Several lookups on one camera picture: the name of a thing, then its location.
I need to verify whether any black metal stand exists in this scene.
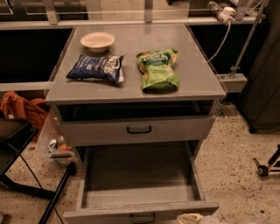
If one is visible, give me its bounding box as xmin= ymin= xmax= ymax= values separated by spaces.
xmin=0 ymin=118 xmax=76 ymax=224

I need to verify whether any metal pole clamp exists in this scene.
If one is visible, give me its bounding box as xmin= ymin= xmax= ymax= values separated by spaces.
xmin=216 ymin=0 xmax=269 ymax=94

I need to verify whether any white cable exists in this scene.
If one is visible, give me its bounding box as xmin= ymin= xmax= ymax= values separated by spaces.
xmin=206 ymin=20 xmax=233 ymax=64

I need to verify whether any grey drawer cabinet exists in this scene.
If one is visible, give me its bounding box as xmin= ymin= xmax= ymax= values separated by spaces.
xmin=46 ymin=24 xmax=225 ymax=155

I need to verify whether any white paper bowl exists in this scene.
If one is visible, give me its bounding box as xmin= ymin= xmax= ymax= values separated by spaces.
xmin=80 ymin=32 xmax=115 ymax=53

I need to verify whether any orange cloth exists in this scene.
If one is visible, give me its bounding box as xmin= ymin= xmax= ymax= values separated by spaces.
xmin=1 ymin=91 xmax=50 ymax=130

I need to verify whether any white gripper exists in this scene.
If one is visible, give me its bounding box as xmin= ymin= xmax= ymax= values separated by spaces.
xmin=177 ymin=213 xmax=229 ymax=224

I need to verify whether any black wheeled base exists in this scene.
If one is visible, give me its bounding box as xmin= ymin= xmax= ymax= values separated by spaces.
xmin=253 ymin=144 xmax=280 ymax=177

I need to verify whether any grey bottom drawer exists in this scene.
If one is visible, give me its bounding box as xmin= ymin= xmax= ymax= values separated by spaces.
xmin=64 ymin=142 xmax=219 ymax=224

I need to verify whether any dark cabinet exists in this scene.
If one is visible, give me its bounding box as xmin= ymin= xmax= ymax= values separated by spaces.
xmin=238 ymin=0 xmax=280 ymax=133

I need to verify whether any blue chip bag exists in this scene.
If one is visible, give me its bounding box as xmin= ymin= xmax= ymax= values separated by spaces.
xmin=66 ymin=55 xmax=123 ymax=83

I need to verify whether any grey drawer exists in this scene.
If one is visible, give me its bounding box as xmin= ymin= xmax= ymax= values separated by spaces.
xmin=64 ymin=142 xmax=219 ymax=224
xmin=59 ymin=115 xmax=215 ymax=147

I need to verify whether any grey middle drawer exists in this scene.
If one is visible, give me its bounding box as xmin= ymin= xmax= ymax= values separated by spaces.
xmin=59 ymin=115 xmax=215 ymax=147

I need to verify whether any green snack bag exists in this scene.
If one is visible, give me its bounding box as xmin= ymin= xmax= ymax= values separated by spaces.
xmin=136 ymin=49 xmax=180 ymax=91

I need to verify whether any white power strip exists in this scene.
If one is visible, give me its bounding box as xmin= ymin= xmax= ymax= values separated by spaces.
xmin=207 ymin=1 xmax=235 ymax=26

